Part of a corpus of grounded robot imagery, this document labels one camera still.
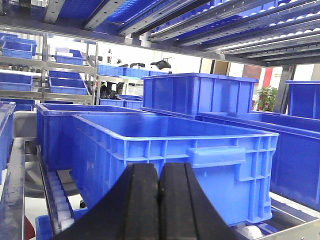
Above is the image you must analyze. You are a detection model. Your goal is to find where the blue crate far right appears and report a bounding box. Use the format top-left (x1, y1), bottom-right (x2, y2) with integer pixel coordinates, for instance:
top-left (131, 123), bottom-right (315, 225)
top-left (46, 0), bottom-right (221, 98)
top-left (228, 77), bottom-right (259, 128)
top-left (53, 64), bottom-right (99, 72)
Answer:
top-left (285, 80), bottom-right (320, 119)

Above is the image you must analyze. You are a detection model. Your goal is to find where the background steel shelving rack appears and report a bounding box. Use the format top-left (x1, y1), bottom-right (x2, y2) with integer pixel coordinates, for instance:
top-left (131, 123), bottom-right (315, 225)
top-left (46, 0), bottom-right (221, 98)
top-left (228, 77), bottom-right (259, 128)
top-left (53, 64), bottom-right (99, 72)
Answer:
top-left (0, 32), bottom-right (100, 104)

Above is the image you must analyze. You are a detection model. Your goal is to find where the blue crate front centre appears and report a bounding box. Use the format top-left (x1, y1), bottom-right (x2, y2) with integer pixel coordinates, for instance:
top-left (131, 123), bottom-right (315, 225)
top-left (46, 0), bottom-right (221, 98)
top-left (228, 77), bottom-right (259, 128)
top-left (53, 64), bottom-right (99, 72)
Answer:
top-left (71, 113), bottom-right (278, 225)

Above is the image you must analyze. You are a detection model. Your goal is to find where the blue crate rear tall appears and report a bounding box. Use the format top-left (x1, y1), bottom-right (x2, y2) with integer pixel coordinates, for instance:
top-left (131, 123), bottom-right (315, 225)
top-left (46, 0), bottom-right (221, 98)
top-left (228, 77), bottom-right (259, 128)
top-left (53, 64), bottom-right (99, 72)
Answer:
top-left (141, 73), bottom-right (258, 118)

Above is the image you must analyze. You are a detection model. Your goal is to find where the blue crate far left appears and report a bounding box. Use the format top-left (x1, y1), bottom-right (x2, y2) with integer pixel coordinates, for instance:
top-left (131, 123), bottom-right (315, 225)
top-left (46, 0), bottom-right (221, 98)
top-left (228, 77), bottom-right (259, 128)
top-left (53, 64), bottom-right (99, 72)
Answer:
top-left (0, 101), bottom-right (16, 182)

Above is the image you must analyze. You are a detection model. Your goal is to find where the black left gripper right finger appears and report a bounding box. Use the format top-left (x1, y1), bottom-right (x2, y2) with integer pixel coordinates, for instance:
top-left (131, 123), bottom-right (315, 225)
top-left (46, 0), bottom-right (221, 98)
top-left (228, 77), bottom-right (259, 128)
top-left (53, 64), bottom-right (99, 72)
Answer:
top-left (159, 163), bottom-right (239, 240)

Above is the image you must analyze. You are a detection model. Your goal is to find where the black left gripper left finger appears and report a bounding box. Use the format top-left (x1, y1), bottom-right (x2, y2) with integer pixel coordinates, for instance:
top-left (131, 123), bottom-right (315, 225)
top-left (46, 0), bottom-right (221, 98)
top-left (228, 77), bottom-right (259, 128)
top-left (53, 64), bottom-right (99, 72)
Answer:
top-left (54, 163), bottom-right (160, 240)

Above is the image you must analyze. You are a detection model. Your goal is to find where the blue crate behind left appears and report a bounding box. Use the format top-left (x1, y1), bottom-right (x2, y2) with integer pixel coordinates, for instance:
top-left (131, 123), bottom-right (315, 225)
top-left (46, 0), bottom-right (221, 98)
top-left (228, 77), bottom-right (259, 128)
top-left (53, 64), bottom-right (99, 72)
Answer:
top-left (36, 103), bottom-right (153, 171)

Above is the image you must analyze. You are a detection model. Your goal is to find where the overhead roller shelf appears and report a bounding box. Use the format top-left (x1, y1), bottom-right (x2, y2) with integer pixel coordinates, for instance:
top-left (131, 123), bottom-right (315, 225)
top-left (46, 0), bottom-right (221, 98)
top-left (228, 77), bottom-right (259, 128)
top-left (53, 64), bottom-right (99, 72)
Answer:
top-left (0, 0), bottom-right (320, 67)

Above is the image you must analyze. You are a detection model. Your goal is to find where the green potted plant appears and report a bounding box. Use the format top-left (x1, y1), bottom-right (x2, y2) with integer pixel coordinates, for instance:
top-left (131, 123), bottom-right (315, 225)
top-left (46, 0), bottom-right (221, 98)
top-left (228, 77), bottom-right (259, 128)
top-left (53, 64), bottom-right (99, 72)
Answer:
top-left (254, 86), bottom-right (278, 112)

